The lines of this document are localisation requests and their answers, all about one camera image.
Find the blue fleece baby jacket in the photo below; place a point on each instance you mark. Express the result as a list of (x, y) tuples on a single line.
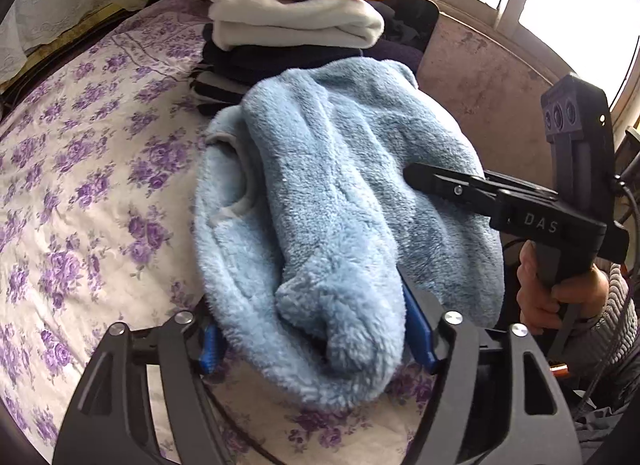
[(305, 228)]

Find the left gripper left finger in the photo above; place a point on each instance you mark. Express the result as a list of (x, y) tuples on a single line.
[(109, 419)]

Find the stacked bedding under lace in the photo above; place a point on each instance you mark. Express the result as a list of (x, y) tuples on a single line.
[(45, 59)]

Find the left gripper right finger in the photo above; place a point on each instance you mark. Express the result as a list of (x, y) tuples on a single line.
[(495, 399)]

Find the striped folded garment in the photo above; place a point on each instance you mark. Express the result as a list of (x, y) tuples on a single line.
[(212, 91)]

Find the dark folded garments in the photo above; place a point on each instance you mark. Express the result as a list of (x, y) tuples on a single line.
[(249, 64)]

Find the person's right hand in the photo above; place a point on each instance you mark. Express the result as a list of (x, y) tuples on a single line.
[(540, 305)]

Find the purple floral bed sheet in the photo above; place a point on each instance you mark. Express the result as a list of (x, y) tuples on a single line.
[(97, 180)]

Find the white folded garment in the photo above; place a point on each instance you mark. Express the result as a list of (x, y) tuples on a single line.
[(282, 23)]

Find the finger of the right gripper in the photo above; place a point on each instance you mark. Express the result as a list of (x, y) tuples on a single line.
[(473, 193), (519, 185)]

